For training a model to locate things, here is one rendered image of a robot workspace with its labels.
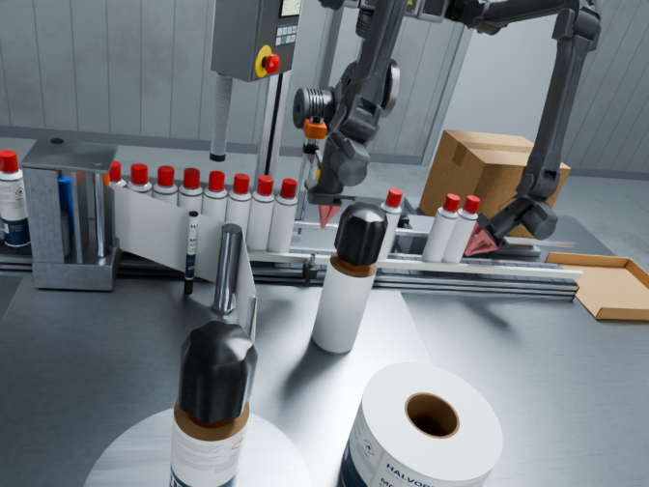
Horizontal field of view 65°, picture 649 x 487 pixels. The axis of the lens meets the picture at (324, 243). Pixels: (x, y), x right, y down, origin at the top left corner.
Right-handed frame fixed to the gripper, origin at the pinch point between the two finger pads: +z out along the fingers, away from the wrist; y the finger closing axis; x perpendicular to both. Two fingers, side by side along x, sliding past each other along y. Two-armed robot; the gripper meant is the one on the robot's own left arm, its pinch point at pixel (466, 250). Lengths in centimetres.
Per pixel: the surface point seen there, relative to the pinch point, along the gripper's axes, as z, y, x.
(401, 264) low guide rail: 13.9, 4.0, -13.2
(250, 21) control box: 2, 1, -77
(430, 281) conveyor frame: 11.6, 5.3, -4.0
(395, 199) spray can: 4.5, 1.7, -27.5
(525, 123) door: -98, -287, 187
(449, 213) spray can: -2.8, 1.7, -14.5
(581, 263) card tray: -24, -12, 45
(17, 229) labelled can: 65, 2, -80
